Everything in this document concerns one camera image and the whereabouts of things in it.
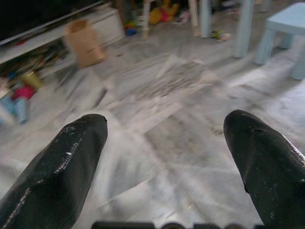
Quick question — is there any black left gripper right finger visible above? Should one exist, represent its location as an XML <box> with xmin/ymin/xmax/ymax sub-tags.
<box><xmin>223</xmin><ymin>109</ymin><xmax>305</xmax><ymax>229</ymax></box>

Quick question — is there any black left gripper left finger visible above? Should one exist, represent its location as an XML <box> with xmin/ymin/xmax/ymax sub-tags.
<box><xmin>0</xmin><ymin>114</ymin><xmax>108</xmax><ymax>229</ymax></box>

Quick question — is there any yellow plastic cup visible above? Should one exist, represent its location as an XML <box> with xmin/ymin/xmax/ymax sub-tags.
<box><xmin>20</xmin><ymin>71</ymin><xmax>43</xmax><ymax>89</ymax></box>

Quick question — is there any brown paper bag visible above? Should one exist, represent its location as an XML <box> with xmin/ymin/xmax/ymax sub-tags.
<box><xmin>63</xmin><ymin>20</ymin><xmax>107</xmax><ymax>68</ymax></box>

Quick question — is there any green pink small toy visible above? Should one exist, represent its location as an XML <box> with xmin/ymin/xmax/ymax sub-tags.
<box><xmin>211</xmin><ymin>30</ymin><xmax>231</xmax><ymax>43</ymax></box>

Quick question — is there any light blue kids table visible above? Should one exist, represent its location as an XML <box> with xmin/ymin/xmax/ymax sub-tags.
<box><xmin>199</xmin><ymin>0</ymin><xmax>270</xmax><ymax>59</ymax></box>

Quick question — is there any light blue stool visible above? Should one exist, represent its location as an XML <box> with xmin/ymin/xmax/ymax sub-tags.
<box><xmin>253</xmin><ymin>2</ymin><xmax>305</xmax><ymax>81</ymax></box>

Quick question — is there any white low shelf unit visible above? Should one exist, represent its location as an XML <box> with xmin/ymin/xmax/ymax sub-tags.
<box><xmin>0</xmin><ymin>1</ymin><xmax>126</xmax><ymax>79</ymax></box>

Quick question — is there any green blue small toy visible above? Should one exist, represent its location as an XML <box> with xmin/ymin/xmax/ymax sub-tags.
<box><xmin>124</xmin><ymin>21</ymin><xmax>138</xmax><ymax>37</ymax></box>

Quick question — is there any cream wooden chair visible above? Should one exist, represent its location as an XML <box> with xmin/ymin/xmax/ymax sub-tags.
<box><xmin>142</xmin><ymin>0</ymin><xmax>201</xmax><ymax>41</ymax></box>

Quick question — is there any yellow plush toy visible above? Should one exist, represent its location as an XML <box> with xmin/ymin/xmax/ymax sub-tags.
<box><xmin>149</xmin><ymin>0</ymin><xmax>180</xmax><ymax>25</ymax></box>

